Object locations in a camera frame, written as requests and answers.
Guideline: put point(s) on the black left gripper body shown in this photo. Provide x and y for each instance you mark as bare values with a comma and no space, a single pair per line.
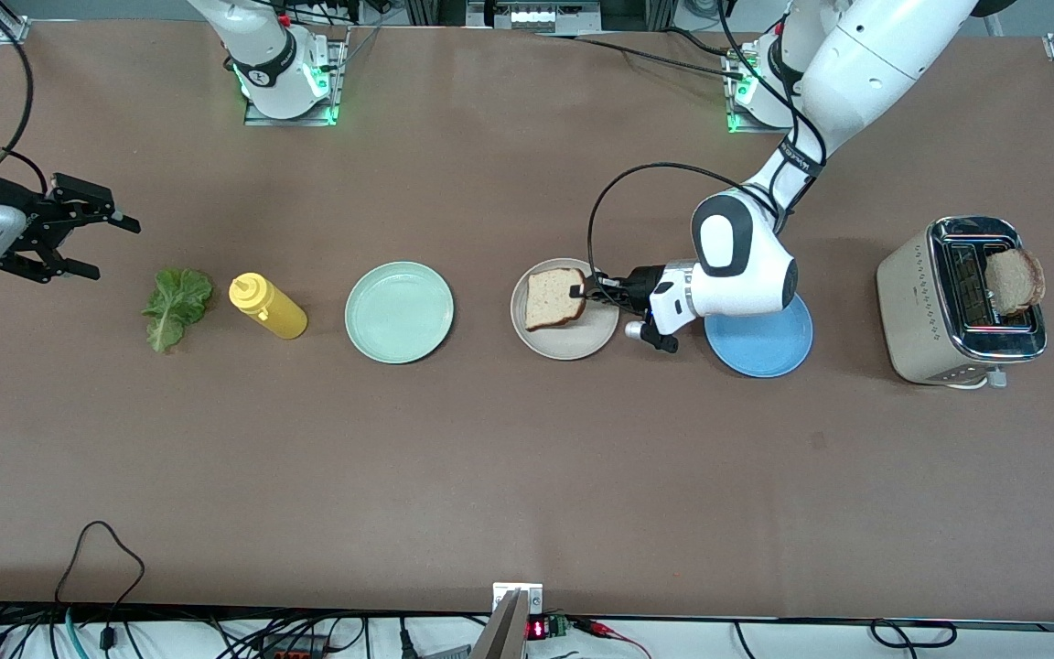
644,283

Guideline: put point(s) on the mint green plate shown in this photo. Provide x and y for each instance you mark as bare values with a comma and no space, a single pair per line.
399,313

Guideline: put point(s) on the blue plate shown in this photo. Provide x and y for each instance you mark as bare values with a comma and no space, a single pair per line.
756,352

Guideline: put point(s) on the red digit display module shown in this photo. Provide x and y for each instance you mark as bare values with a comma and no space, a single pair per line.
538,629

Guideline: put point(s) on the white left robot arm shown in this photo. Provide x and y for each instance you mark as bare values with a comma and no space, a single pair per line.
747,265

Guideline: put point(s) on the grey metal bar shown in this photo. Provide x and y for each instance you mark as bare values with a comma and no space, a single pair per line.
500,636

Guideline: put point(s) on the beige chrome toaster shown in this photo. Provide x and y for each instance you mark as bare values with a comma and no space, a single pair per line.
911,302

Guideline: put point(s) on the round-topped bread slice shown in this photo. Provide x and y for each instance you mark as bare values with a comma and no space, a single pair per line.
1016,279

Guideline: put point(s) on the white metal edge bracket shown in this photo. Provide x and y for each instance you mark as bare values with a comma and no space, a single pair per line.
536,599

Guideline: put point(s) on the flat-bottomed bread slice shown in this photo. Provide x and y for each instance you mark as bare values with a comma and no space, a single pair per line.
550,302

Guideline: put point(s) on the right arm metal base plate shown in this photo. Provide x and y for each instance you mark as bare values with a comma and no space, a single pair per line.
289,122

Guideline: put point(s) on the white lit control unit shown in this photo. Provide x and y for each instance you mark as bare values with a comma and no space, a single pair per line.
532,16

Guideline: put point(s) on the beige plate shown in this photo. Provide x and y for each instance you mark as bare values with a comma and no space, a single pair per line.
564,343

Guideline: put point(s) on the green lettuce leaf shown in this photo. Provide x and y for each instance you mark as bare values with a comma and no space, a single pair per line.
177,307

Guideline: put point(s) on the yellow mustard squeeze bottle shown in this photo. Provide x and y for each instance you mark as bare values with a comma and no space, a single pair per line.
275,313

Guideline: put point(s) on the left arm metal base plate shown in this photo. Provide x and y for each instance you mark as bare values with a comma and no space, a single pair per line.
737,126

